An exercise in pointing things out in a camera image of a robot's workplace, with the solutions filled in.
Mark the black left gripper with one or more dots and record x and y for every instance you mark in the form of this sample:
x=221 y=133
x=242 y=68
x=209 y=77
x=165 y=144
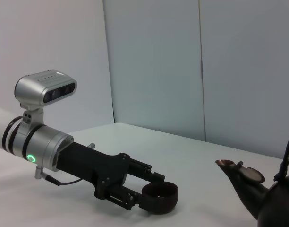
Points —
x=87 y=163

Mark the dark brown teacup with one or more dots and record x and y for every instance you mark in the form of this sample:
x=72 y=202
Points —
x=162 y=199

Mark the black round teapot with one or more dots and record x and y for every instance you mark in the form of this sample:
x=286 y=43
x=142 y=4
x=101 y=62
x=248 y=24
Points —
x=276 y=205

